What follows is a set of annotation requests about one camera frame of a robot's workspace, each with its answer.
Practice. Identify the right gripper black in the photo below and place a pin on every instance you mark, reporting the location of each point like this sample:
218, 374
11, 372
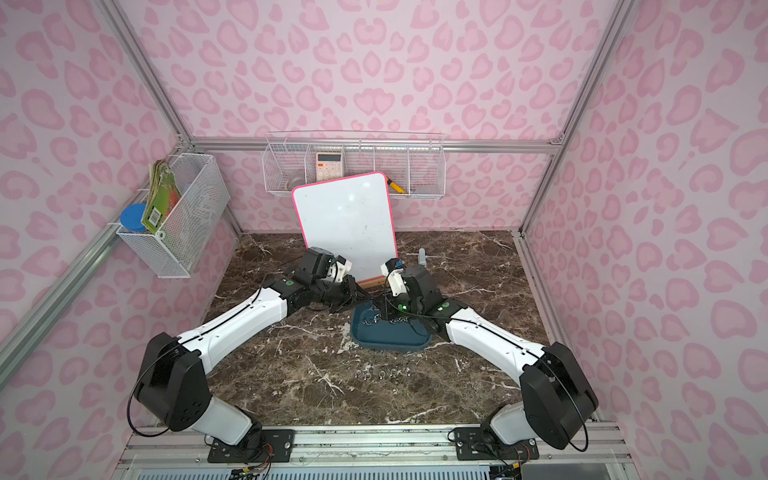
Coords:
393, 303

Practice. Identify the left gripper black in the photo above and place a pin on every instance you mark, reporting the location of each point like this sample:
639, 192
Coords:
336, 288

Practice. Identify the teal plastic storage box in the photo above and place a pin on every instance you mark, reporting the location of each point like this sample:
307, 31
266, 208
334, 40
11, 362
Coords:
406, 337

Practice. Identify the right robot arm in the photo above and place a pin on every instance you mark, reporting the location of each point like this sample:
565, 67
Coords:
557, 398

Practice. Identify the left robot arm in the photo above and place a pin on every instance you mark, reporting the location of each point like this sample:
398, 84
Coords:
172, 383

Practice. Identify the pile of wing nuts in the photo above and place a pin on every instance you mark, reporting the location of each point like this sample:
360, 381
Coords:
375, 317

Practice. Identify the wooden easel stand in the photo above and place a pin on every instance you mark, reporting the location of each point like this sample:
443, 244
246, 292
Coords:
374, 282

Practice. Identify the pink framed whiteboard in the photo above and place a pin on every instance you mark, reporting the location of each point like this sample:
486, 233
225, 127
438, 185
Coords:
351, 217

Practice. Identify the yellow marker pen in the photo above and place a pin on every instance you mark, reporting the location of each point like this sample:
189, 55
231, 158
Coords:
395, 187

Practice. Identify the metal bowl in basket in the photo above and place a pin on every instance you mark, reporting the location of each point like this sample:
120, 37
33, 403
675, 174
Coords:
295, 181

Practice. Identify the pink calculator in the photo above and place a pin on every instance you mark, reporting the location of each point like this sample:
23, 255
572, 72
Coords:
329, 166

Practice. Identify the white mesh side basket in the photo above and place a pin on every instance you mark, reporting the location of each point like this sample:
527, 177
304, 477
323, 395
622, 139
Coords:
176, 248

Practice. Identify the green paper packets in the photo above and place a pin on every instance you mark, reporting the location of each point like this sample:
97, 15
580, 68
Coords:
162, 197

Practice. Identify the blue round lid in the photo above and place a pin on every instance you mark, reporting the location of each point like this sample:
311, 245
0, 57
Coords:
131, 218

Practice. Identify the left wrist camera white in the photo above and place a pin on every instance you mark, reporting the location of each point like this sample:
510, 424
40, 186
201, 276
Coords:
339, 269

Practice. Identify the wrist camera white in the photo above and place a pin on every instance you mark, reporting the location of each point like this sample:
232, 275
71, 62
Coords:
339, 269
392, 270

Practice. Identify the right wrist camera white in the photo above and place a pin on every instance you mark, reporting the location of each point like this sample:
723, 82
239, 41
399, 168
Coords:
392, 270

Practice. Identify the white wire wall basket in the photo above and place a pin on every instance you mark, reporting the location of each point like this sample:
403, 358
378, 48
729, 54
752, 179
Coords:
418, 166

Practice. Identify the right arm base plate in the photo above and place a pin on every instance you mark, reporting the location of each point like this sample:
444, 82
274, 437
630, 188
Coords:
476, 443

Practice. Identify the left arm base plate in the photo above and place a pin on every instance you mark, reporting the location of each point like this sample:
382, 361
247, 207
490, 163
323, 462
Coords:
275, 445

